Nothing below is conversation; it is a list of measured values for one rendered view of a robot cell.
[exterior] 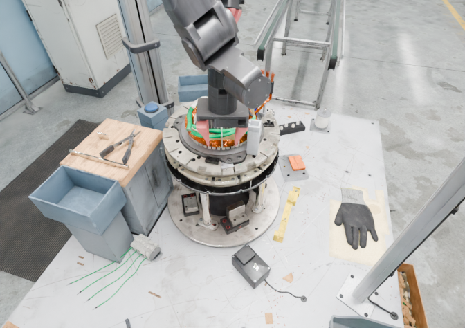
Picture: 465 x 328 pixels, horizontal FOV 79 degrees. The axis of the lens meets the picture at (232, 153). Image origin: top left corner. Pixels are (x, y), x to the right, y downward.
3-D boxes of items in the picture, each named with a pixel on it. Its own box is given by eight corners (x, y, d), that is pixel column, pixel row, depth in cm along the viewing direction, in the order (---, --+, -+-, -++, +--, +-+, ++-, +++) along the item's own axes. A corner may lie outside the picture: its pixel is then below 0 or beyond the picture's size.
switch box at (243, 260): (254, 289, 77) (254, 281, 73) (231, 263, 82) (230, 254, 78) (269, 275, 80) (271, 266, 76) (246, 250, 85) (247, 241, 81)
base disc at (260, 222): (270, 261, 82) (270, 259, 81) (148, 231, 88) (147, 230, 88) (286, 165, 108) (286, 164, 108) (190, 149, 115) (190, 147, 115)
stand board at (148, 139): (124, 187, 69) (122, 181, 68) (62, 169, 74) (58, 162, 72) (163, 136, 83) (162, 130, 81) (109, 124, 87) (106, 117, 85)
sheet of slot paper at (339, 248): (394, 273, 80) (394, 272, 80) (326, 255, 84) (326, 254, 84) (384, 191, 101) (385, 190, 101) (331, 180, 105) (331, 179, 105)
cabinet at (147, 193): (147, 239, 88) (124, 186, 70) (97, 222, 92) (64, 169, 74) (175, 192, 101) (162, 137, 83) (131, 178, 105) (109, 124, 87)
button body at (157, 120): (176, 159, 112) (166, 107, 95) (164, 169, 108) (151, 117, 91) (165, 152, 115) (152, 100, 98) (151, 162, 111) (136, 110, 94)
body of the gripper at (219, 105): (248, 124, 55) (251, 90, 50) (196, 124, 55) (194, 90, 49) (245, 106, 60) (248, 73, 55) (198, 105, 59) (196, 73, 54)
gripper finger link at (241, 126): (245, 154, 61) (249, 120, 54) (212, 154, 60) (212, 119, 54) (244, 134, 65) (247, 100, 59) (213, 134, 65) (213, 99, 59)
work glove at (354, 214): (378, 256, 84) (381, 253, 82) (332, 244, 86) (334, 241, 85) (374, 194, 100) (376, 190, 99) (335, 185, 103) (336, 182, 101)
